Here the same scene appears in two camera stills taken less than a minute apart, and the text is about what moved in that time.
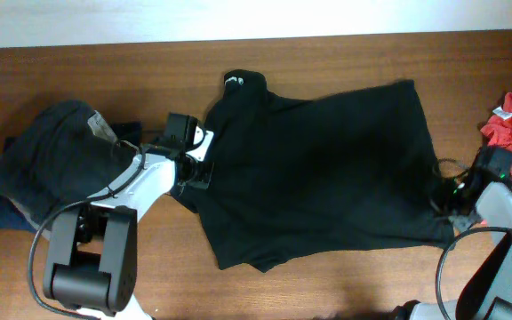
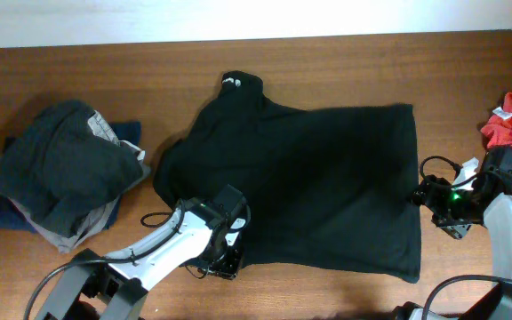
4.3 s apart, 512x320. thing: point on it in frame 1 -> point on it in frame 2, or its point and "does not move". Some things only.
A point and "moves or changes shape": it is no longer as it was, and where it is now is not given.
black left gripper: [204, 178] -> [232, 267]
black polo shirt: [348, 172] moves or changes shape
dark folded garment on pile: [55, 160] does not move
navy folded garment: [5, 217] does not move
